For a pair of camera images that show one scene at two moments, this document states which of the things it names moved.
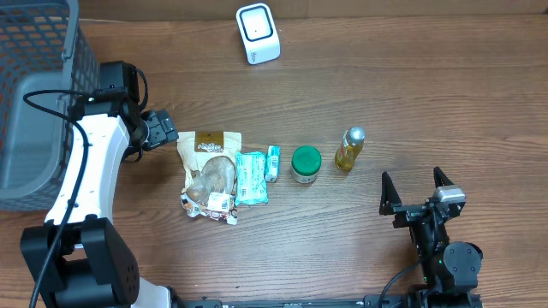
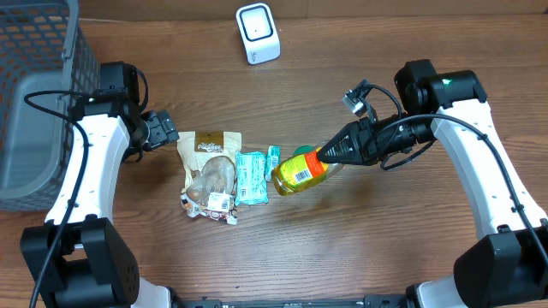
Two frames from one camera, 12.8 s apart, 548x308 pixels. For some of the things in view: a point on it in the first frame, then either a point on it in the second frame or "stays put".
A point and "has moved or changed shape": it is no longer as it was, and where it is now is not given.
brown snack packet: x=210 y=163 stays put
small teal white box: x=272 y=168 stays put
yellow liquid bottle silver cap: x=353 y=140 has moved or changed shape
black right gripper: x=414 y=210 → x=360 y=142
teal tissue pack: x=251 y=178 stays put
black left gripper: x=163 y=128 stays put
